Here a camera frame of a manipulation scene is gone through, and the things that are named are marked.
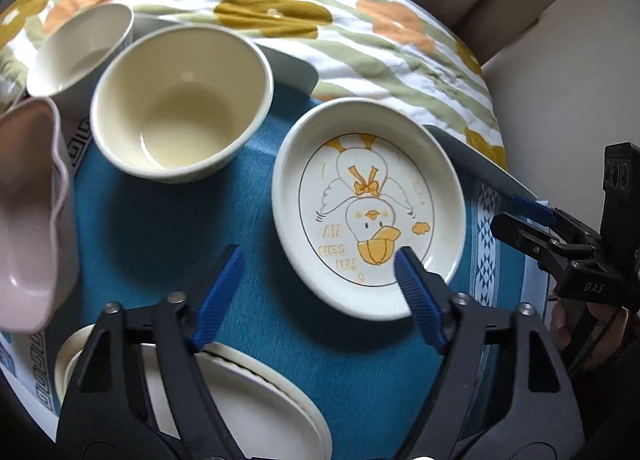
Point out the cream yellow bowl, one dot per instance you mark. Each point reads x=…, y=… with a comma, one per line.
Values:
x=178, y=105

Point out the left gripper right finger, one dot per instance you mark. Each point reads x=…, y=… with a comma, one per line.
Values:
x=541, y=417

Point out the person right hand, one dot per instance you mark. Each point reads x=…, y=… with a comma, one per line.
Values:
x=586, y=333

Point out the pink handled dish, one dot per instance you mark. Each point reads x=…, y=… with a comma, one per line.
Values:
x=39, y=246

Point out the blue patterned table cloth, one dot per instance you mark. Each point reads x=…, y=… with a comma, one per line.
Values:
x=140, y=240

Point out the floral striped duvet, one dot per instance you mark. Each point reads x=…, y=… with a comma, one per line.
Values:
x=388, y=50

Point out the plain white plate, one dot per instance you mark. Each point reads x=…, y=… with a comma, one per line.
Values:
x=267, y=415

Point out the white bowl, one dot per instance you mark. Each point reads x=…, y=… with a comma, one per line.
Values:
x=71, y=61

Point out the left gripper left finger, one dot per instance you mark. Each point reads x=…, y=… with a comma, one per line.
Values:
x=107, y=411

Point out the white duck print plate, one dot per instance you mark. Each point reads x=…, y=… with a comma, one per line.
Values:
x=354, y=182

